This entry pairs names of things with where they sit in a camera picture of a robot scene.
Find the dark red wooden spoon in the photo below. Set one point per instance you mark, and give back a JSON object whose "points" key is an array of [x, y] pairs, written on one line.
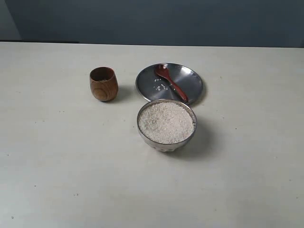
{"points": [[162, 71]]}

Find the steel bowl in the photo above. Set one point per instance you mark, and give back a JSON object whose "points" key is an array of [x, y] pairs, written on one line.
{"points": [[167, 147]]}

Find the white grains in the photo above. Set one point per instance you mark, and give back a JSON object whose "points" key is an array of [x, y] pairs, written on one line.
{"points": [[162, 84]]}

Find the wooden cup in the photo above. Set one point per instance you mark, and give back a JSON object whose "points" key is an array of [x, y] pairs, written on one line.
{"points": [[103, 84]]}

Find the round steel plate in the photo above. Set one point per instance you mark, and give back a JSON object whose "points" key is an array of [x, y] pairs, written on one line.
{"points": [[187, 79]]}

